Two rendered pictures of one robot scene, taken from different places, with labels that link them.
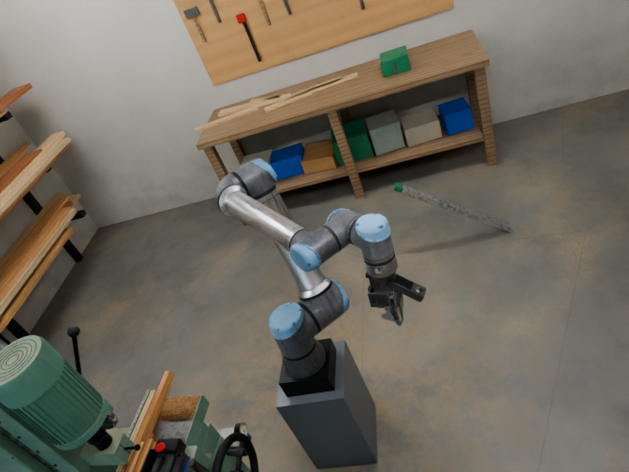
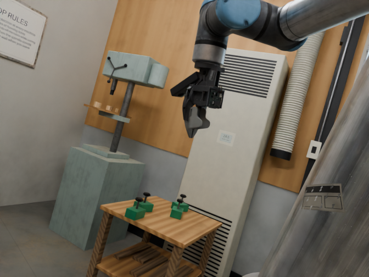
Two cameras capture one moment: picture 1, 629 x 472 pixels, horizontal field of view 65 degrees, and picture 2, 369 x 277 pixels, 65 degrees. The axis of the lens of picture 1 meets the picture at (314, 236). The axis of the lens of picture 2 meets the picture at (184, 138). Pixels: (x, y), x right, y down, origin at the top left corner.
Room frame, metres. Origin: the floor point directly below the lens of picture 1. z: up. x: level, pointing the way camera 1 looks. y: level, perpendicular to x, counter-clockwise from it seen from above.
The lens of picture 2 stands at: (1.90, -0.04, 1.07)
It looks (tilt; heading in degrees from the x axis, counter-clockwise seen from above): 1 degrees down; 187
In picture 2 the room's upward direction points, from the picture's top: 16 degrees clockwise
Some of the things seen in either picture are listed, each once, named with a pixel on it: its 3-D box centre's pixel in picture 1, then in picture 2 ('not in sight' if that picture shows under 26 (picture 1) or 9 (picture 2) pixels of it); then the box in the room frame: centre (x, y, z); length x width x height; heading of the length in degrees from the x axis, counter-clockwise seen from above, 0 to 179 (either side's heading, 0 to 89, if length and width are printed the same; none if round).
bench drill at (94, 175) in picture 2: not in sight; (115, 147); (-0.49, -0.91, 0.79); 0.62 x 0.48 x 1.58; 69
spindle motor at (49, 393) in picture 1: (49, 392); not in sight; (1.08, 0.86, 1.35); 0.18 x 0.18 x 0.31
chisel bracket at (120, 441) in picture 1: (109, 449); not in sight; (1.09, 0.88, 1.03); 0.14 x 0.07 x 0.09; 68
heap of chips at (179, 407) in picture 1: (177, 405); not in sight; (1.25, 0.70, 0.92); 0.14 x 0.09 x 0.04; 68
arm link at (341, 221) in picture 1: (346, 228); (235, 14); (1.19, -0.10, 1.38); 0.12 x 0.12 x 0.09; 24
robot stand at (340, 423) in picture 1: (330, 406); not in sight; (1.46, 0.25, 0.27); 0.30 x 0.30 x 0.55; 72
